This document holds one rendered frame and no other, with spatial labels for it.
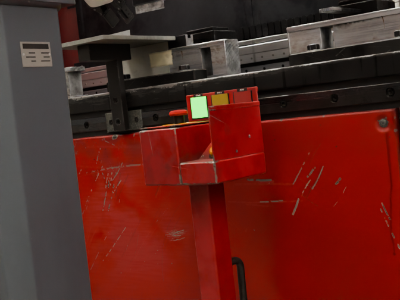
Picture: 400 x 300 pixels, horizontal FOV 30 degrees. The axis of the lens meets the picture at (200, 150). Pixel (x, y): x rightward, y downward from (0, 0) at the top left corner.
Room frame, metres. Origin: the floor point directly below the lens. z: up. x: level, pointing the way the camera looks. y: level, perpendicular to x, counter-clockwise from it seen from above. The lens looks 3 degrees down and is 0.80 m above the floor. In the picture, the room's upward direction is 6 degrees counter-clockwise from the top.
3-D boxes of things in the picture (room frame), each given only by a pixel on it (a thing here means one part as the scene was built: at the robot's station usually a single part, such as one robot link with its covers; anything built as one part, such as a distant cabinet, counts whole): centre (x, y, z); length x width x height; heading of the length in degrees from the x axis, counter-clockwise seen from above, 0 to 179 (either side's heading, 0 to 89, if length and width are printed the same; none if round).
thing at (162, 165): (1.54, 0.00, 0.75); 0.20 x 0.16 x 0.18; 48
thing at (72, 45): (1.88, 0.18, 1.00); 0.26 x 0.18 x 0.01; 142
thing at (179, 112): (1.57, 0.04, 0.79); 0.04 x 0.04 x 0.04
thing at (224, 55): (1.97, 0.05, 0.92); 0.39 x 0.06 x 0.10; 52
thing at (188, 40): (1.99, 0.07, 0.99); 0.20 x 0.03 x 0.03; 52
